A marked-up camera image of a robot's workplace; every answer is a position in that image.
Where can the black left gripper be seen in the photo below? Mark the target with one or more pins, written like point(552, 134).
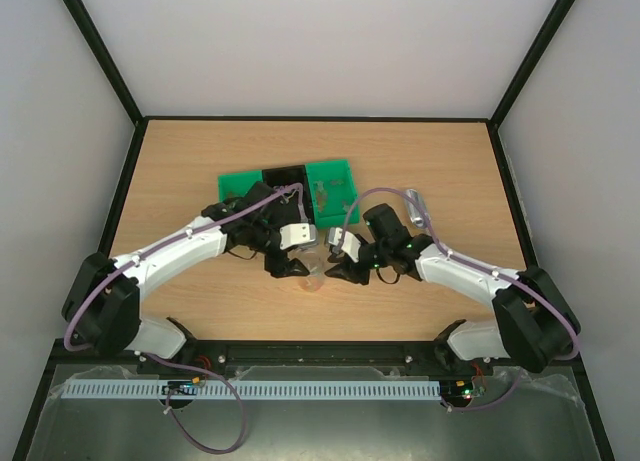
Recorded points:
point(282, 266)

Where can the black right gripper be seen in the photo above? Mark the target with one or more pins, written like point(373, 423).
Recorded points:
point(355, 267)

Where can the clear glass jar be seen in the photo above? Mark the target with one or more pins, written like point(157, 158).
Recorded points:
point(315, 280)

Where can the metal scoop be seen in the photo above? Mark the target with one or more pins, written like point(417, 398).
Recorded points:
point(416, 208)

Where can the clear jar lid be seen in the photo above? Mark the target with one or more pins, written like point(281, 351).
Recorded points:
point(310, 255)

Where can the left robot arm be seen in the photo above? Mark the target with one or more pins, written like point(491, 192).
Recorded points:
point(103, 307)

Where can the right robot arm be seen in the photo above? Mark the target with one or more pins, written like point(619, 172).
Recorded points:
point(532, 323)

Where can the green bin with gummy candies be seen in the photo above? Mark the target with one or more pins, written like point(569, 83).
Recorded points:
point(333, 191)

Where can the green bin with wrapped candies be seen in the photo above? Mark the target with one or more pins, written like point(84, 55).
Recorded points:
point(232, 185)

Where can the black bin with lollipops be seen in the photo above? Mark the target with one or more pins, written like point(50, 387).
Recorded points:
point(286, 209)

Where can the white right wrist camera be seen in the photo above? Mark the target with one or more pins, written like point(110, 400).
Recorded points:
point(342, 242)

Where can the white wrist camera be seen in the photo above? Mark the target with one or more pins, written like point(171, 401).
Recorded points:
point(342, 242)
point(298, 236)

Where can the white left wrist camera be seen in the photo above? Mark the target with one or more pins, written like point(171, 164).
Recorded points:
point(298, 236)

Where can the black aluminium frame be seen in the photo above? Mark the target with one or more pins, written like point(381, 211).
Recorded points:
point(319, 351)

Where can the slotted grey cable duct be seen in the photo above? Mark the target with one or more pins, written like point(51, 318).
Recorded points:
point(253, 390)

